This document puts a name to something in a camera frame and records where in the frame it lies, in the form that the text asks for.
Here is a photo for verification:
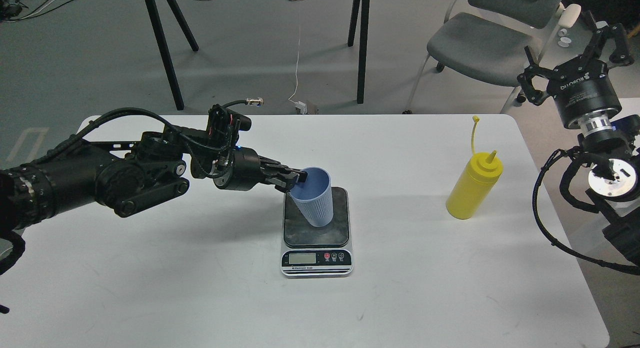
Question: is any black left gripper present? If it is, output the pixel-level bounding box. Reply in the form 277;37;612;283
213;147;308;193

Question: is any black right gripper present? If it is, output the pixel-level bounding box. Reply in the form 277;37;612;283
517;23;635;130

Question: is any blue ribbed plastic cup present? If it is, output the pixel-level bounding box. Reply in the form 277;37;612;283
289;166;334;227

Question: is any yellow squeeze bottle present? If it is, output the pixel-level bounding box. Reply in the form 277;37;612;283
445;115;504;220

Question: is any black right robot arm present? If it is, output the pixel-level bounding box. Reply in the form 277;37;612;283
517;23;640;275

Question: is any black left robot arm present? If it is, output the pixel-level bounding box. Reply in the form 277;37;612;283
0;99;307;273

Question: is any digital kitchen scale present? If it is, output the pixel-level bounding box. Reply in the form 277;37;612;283
280;187;354;278

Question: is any white cap on floor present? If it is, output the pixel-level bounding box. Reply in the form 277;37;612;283
557;36;573;48

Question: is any white power adapter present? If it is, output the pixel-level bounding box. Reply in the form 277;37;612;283
294;100;320;115

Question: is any grey office chair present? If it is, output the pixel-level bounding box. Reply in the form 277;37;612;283
425;0;582;113

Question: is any white hanging cable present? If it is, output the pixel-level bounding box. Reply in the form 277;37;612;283
287;0;308;104

